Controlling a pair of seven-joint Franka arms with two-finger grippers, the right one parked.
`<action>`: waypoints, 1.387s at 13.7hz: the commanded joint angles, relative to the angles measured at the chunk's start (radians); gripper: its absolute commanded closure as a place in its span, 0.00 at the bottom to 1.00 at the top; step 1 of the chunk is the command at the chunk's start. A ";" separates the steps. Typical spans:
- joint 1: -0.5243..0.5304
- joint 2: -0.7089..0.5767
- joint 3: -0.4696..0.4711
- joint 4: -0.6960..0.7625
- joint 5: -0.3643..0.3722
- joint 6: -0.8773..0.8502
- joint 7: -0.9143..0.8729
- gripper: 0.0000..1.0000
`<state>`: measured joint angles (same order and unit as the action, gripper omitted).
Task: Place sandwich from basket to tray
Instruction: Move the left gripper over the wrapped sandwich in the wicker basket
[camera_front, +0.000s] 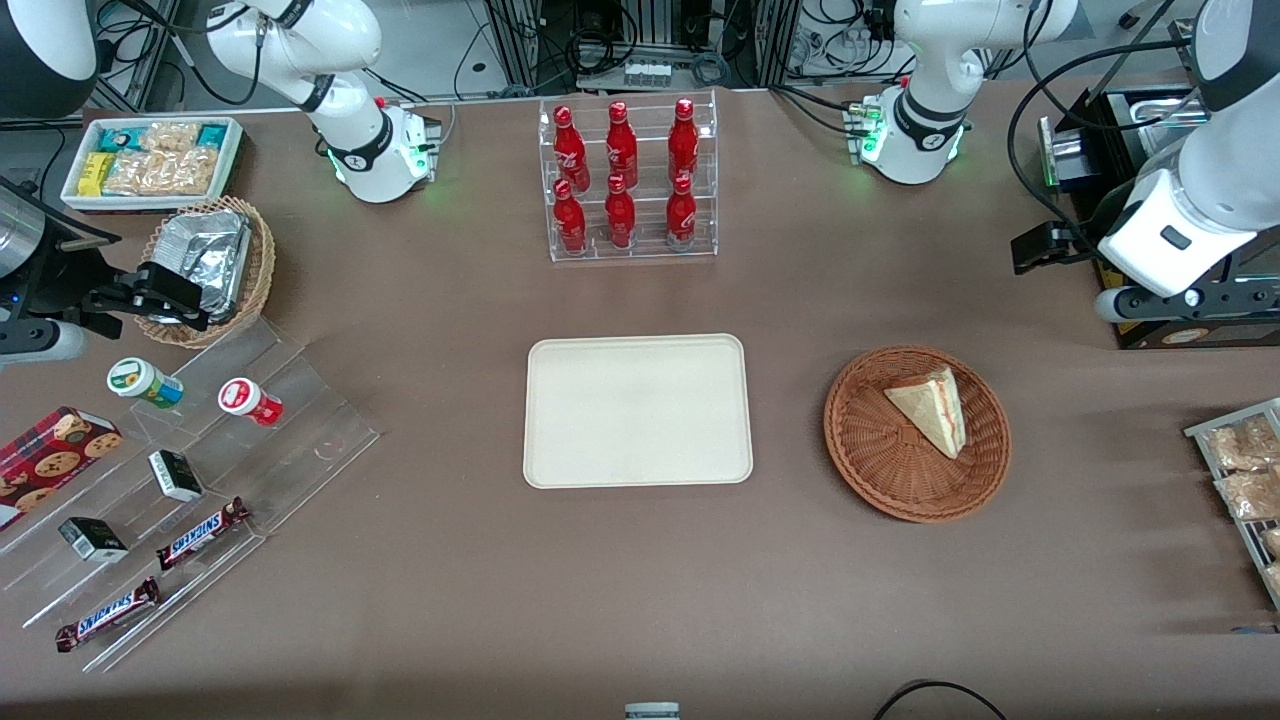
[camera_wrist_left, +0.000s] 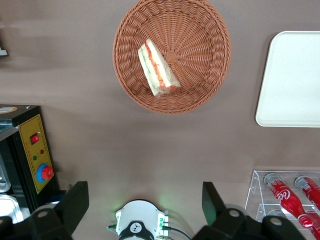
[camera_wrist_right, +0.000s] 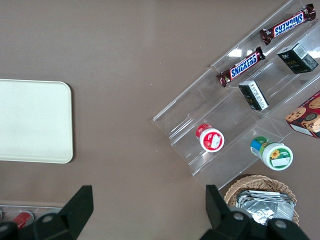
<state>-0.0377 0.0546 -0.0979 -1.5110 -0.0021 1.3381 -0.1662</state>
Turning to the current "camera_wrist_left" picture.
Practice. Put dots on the steel warmer pan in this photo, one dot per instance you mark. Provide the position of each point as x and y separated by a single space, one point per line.
3 175
10 207

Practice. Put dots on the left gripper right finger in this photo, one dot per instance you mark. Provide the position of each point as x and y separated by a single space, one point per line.
212 205

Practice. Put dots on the black food warmer yellow panel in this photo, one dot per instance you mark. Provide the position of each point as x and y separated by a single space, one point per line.
30 140

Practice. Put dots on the clear acrylic bottle rack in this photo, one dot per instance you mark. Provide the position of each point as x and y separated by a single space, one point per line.
255 190

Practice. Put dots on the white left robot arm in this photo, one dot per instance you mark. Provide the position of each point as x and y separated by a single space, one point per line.
140 212

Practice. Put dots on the cream plastic tray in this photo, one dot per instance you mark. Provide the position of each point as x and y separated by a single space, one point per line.
290 80

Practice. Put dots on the triangle sandwich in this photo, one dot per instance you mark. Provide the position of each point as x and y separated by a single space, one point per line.
157 67

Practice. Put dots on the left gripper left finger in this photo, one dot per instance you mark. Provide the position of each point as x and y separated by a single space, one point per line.
75 205

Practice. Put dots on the red cola bottle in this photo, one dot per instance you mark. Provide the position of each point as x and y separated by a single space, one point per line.
311 190
287 197

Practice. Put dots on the brown wicker basket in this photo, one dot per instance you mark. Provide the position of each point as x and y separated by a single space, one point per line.
200 50

